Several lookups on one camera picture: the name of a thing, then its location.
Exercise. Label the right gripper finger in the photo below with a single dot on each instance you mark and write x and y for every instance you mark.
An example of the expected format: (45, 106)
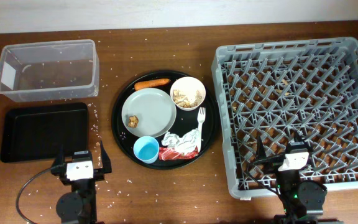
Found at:
(260, 149)
(297, 139)

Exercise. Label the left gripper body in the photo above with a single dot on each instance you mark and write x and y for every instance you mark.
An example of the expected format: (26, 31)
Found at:
(97, 175)

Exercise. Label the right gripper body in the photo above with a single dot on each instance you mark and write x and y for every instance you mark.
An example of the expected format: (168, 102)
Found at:
(269, 159)

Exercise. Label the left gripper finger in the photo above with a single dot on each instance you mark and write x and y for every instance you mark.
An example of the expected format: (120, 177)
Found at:
(60, 158)
(106, 162)

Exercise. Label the light blue cup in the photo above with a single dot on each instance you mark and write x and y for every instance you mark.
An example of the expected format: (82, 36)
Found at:
(146, 149)

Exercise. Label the brown food scrap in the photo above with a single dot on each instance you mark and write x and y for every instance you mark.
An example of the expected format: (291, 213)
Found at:
(133, 121)

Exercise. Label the grey plate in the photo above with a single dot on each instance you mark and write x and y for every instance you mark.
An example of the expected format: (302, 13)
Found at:
(155, 110)

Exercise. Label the white napkin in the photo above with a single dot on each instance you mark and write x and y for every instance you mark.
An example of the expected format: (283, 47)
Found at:
(185, 144)

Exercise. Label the orange carrot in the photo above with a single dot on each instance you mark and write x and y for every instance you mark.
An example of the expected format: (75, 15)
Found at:
(151, 83)

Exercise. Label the rice and food scraps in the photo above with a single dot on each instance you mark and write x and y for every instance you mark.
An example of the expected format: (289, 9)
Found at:
(187, 99)

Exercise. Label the beige bowl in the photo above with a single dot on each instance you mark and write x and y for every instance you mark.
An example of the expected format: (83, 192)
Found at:
(186, 84)

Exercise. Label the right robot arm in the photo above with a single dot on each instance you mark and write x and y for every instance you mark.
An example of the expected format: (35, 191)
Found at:
(302, 199)

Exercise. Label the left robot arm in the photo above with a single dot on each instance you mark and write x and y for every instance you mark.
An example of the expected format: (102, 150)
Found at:
(79, 205)

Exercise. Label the grey dishwasher rack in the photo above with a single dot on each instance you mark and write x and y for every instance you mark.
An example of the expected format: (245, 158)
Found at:
(272, 90)

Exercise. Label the black rectangular tray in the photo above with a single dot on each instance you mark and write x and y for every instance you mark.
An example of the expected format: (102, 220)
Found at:
(40, 132)

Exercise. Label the red snack wrapper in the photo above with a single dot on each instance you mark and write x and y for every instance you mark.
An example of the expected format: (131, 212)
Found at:
(169, 154)

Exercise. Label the white plastic fork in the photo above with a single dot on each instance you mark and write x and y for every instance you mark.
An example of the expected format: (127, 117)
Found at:
(200, 119)

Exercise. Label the clear plastic bin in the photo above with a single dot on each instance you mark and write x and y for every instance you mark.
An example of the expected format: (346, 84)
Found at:
(41, 71)

